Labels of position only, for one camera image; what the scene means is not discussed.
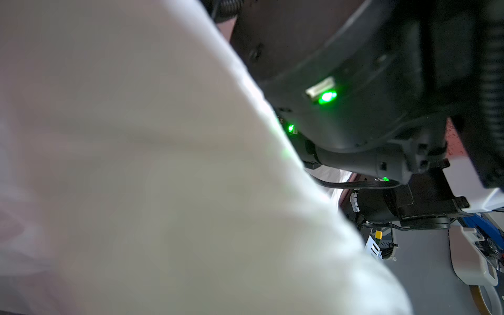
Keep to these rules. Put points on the white plastic bag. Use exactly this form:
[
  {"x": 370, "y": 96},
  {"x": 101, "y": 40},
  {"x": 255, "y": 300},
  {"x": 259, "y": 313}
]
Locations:
[{"x": 143, "y": 172}]

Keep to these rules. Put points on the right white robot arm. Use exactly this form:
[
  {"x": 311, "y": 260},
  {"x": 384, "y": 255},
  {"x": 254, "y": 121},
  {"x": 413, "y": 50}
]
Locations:
[{"x": 407, "y": 94}]

